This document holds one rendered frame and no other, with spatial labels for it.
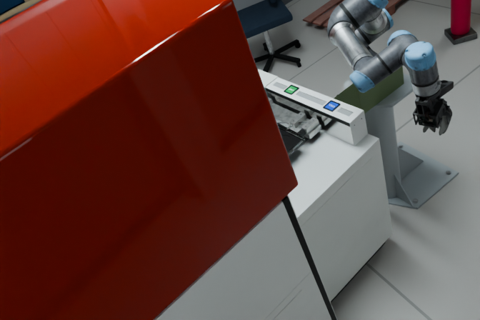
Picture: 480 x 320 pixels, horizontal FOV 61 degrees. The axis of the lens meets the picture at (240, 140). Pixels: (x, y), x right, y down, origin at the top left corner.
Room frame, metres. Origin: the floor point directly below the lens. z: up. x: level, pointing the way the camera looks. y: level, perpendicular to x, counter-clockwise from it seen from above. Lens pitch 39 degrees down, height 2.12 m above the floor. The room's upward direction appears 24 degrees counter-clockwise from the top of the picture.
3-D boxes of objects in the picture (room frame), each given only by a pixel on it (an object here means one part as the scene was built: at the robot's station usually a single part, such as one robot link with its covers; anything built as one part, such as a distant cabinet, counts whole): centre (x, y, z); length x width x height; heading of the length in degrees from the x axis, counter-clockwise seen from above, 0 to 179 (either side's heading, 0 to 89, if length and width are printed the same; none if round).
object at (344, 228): (1.53, -0.09, 0.41); 0.96 x 0.64 x 0.82; 23
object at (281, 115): (1.54, -0.26, 0.87); 0.36 x 0.08 x 0.03; 23
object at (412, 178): (1.57, -0.82, 0.41); 0.51 x 0.44 x 0.82; 107
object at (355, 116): (1.50, -0.38, 0.89); 0.55 x 0.09 x 0.14; 23
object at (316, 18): (3.74, -1.76, 0.05); 1.09 x 0.76 x 0.10; 107
